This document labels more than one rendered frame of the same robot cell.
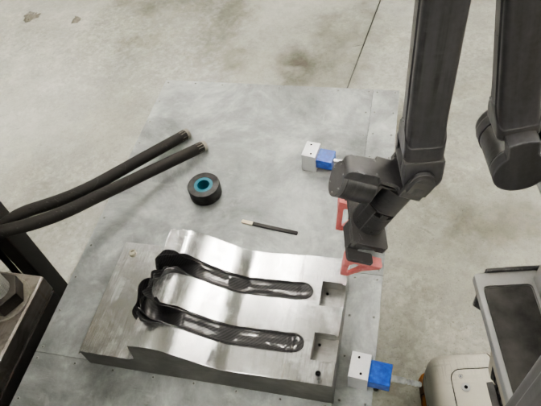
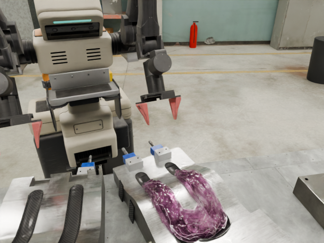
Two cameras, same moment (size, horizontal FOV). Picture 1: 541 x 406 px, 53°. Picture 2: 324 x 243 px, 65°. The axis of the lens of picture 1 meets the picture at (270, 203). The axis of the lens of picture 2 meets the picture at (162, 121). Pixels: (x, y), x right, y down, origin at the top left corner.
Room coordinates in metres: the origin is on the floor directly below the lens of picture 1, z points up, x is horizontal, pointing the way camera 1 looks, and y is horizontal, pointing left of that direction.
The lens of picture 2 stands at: (0.47, 0.58, 1.41)
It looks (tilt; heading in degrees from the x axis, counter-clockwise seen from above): 30 degrees down; 240
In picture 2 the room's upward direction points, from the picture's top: straight up
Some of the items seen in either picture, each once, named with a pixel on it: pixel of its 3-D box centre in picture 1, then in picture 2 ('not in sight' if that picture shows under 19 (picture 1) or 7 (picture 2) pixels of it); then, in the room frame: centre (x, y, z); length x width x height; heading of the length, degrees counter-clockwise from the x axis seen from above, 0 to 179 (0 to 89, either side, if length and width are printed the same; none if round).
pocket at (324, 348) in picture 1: (324, 351); (79, 180); (0.40, -0.05, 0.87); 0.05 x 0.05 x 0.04; 70
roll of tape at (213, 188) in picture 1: (204, 188); not in sight; (0.89, 0.15, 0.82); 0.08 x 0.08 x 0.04
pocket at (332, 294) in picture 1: (332, 299); (42, 184); (0.50, -0.09, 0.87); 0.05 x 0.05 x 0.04; 70
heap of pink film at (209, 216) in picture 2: not in sight; (183, 195); (0.17, 0.18, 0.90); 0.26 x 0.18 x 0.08; 88
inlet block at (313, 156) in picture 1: (329, 159); not in sight; (0.90, -0.16, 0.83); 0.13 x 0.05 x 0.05; 62
